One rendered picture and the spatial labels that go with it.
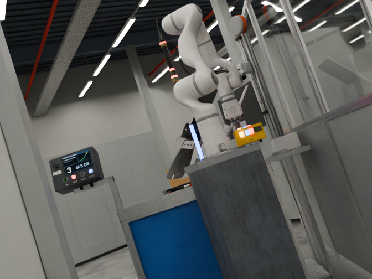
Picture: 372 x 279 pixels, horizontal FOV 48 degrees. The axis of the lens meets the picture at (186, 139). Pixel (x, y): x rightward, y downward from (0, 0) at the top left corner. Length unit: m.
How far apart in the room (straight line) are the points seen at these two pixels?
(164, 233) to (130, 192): 5.94
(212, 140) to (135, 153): 6.52
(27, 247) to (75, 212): 7.02
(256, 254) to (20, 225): 1.20
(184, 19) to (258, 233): 1.11
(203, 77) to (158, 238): 0.95
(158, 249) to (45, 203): 1.51
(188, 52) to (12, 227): 1.37
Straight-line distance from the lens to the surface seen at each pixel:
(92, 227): 8.05
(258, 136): 2.33
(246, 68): 3.14
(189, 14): 2.18
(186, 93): 2.04
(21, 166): 0.97
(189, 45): 2.12
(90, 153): 2.40
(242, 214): 1.90
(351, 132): 2.10
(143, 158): 8.49
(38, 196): 0.96
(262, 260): 1.94
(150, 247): 2.41
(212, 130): 1.98
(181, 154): 2.76
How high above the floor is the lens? 0.93
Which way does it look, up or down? 5 degrees up
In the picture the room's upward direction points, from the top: 19 degrees counter-clockwise
